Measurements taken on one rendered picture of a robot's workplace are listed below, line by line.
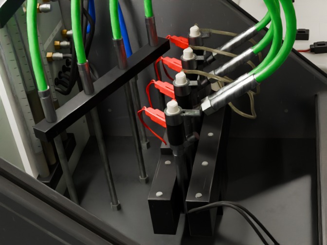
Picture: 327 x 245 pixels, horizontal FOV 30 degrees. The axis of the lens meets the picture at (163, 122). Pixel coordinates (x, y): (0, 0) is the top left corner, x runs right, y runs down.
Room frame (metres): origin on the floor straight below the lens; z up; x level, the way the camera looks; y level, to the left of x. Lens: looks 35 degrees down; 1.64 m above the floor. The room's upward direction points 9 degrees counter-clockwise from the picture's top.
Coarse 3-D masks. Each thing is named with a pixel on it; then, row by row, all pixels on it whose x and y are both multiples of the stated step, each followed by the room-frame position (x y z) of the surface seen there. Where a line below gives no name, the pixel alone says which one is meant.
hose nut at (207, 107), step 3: (210, 99) 0.75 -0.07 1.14; (207, 102) 0.74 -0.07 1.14; (210, 102) 0.74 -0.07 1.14; (201, 105) 0.75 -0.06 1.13; (204, 105) 0.74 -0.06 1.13; (207, 105) 0.74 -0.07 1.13; (210, 105) 0.73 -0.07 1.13; (204, 108) 0.74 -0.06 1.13; (207, 108) 0.74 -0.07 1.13; (210, 108) 0.73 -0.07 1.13; (213, 108) 0.73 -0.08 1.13; (204, 111) 0.74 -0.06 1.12; (207, 111) 0.74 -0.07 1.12; (210, 111) 0.73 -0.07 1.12; (213, 111) 0.73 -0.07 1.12; (207, 114) 0.74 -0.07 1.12; (210, 114) 0.74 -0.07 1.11
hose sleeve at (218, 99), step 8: (248, 80) 0.72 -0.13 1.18; (256, 80) 0.72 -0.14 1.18; (232, 88) 0.73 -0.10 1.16; (240, 88) 0.72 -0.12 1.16; (248, 88) 0.72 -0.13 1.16; (216, 96) 0.74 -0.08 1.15; (224, 96) 0.73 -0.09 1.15; (232, 96) 0.73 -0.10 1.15; (216, 104) 0.73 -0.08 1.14; (224, 104) 0.73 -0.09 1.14
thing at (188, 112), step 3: (183, 111) 0.76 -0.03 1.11; (186, 111) 0.76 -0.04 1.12; (189, 111) 0.75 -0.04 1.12; (192, 111) 0.75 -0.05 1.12; (195, 111) 0.75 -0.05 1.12; (198, 111) 0.75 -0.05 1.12; (180, 114) 0.75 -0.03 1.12; (183, 114) 0.75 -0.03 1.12; (186, 114) 0.75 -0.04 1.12; (189, 114) 0.75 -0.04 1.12; (192, 114) 0.75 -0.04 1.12; (195, 114) 0.75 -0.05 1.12; (198, 114) 0.74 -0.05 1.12; (201, 114) 0.75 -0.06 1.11
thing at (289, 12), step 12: (36, 0) 0.80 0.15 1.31; (288, 0) 0.71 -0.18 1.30; (36, 12) 0.81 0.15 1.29; (288, 12) 0.71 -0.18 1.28; (36, 24) 0.81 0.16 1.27; (288, 24) 0.71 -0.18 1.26; (36, 36) 0.81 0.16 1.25; (288, 36) 0.71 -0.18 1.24; (36, 48) 0.81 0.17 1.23; (288, 48) 0.71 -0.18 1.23; (36, 60) 0.81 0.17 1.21; (276, 60) 0.71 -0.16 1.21; (36, 72) 0.81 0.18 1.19; (264, 72) 0.72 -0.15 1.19
